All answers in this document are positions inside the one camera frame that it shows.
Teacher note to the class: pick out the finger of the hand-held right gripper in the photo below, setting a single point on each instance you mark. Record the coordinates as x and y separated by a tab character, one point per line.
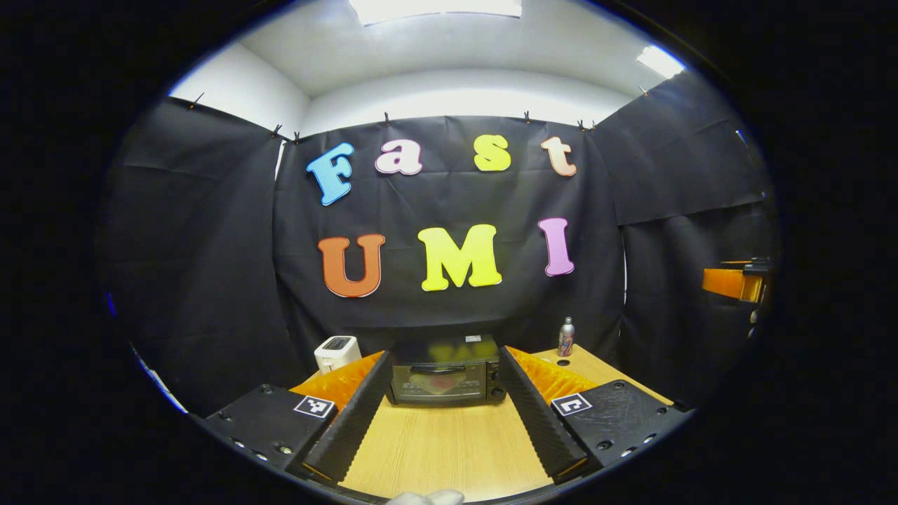
726	283

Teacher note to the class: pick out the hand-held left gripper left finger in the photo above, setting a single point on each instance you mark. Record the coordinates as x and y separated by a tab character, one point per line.
358	414

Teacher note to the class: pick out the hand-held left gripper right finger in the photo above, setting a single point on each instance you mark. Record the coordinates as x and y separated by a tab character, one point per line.
533	417

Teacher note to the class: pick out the black electric oven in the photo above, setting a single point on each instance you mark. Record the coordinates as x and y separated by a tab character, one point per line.
442	351

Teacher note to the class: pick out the white toaster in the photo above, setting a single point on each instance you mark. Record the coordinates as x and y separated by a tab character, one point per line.
335	352

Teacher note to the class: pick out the silver spray bottle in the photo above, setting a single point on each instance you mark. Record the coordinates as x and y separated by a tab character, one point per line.
566	338

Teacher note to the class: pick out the black backdrop cloth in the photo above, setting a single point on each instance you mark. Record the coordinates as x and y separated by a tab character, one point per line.
449	315

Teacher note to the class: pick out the small ceiling light panel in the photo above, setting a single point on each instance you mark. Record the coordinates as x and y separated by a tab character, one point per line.
661	61

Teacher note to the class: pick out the row of black cloth clips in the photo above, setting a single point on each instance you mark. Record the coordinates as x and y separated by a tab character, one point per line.
386	118

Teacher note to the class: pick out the large ceiling light panel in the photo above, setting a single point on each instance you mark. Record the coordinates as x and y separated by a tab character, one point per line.
435	8

